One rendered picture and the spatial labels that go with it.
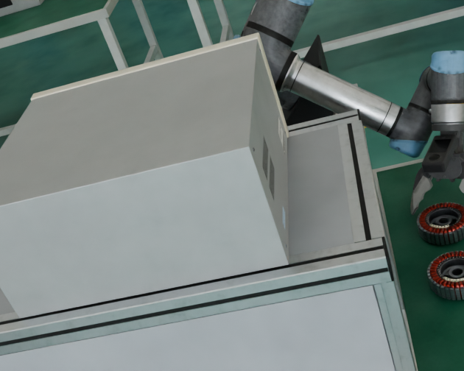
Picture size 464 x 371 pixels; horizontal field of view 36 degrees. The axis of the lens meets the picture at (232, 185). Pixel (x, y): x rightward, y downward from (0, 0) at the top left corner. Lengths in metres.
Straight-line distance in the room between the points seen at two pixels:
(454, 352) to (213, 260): 0.52
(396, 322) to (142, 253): 0.38
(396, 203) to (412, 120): 0.20
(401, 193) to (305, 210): 0.65
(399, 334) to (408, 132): 0.66
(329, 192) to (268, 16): 0.60
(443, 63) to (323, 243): 0.64
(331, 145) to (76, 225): 0.49
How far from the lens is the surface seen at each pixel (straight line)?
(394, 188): 1.77
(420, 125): 1.65
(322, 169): 1.21
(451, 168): 1.57
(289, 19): 1.64
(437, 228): 1.56
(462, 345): 1.37
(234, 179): 0.94
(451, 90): 1.56
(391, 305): 1.07
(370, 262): 1.00
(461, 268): 1.47
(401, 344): 1.12
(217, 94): 1.09
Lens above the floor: 1.75
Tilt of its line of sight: 31 degrees down
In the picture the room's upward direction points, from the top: 20 degrees counter-clockwise
